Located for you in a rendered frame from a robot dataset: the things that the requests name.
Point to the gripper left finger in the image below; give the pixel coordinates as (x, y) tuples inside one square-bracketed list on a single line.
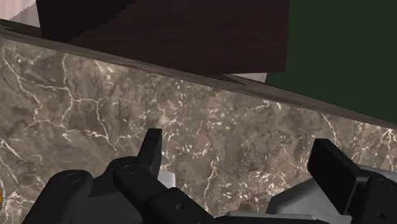
[(133, 189)]

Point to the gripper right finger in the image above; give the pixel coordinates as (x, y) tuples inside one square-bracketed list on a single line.
[(333, 173)]

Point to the dark brown robot stand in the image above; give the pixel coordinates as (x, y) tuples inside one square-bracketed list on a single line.
[(173, 34)]

